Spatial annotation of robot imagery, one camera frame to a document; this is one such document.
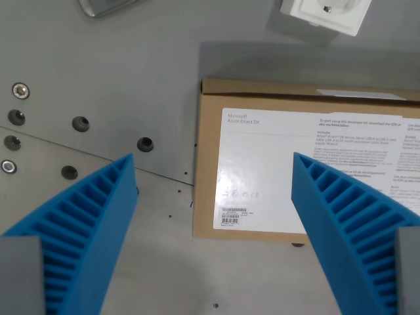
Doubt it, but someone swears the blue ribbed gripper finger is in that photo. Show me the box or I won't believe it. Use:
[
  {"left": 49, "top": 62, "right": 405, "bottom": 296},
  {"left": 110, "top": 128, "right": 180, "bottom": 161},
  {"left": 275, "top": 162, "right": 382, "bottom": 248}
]
[
  {"left": 291, "top": 152, "right": 420, "bottom": 315},
  {"left": 0, "top": 153, "right": 137, "bottom": 315}
]

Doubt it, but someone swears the white electrical socket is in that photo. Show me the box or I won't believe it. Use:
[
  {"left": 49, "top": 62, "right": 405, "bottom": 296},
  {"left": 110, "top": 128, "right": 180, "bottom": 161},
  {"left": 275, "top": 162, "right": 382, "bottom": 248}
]
[{"left": 280, "top": 0, "right": 373, "bottom": 37}]

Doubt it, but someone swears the brown cardboard Kinect box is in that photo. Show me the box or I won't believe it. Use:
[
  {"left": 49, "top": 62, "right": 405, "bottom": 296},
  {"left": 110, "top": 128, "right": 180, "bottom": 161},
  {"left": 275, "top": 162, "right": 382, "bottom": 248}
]
[{"left": 192, "top": 77, "right": 420, "bottom": 245}]

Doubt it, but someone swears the silver hex bolt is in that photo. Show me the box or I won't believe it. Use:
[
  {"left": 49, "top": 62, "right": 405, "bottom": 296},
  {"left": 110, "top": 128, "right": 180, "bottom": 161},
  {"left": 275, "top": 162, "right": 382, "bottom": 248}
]
[
  {"left": 12, "top": 82, "right": 32, "bottom": 100},
  {"left": 1, "top": 159, "right": 18, "bottom": 175}
]

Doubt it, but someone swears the shiny metal object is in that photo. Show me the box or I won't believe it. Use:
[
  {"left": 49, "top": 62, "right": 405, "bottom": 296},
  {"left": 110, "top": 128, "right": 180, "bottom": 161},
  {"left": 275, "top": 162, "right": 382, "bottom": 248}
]
[{"left": 77, "top": 0, "right": 127, "bottom": 18}]

